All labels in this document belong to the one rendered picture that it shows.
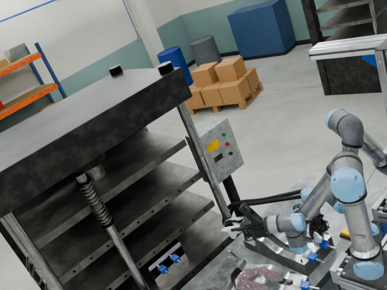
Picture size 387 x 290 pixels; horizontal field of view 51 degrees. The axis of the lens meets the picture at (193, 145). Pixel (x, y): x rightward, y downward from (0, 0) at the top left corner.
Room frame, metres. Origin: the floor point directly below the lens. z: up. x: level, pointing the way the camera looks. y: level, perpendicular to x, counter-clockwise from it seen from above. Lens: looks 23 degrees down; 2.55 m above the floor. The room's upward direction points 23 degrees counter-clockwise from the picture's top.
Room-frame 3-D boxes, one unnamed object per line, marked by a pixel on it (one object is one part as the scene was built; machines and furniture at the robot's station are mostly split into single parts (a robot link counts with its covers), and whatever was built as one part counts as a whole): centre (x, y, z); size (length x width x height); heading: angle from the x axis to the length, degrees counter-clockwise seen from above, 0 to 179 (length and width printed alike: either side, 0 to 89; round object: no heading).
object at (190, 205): (2.50, 0.68, 1.02); 1.10 x 0.74 x 0.05; 120
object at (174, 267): (2.41, 0.58, 0.87); 0.50 x 0.27 x 0.17; 30
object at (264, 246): (1.99, -0.29, 0.87); 0.50 x 0.26 x 0.14; 30
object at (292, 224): (1.40, -0.26, 1.43); 0.11 x 0.08 x 0.09; 62
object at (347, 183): (1.27, -0.49, 1.41); 0.15 x 0.12 x 0.55; 152
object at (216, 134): (2.70, -0.13, 0.74); 0.30 x 0.22 x 1.47; 120
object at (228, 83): (7.14, -0.87, 0.37); 1.20 x 0.82 x 0.74; 48
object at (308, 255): (1.73, -0.38, 0.89); 0.13 x 0.05 x 0.05; 30
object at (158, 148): (2.51, 0.69, 1.52); 1.10 x 0.70 x 0.05; 120
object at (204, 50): (9.11, -1.05, 0.44); 0.59 x 0.59 x 0.88
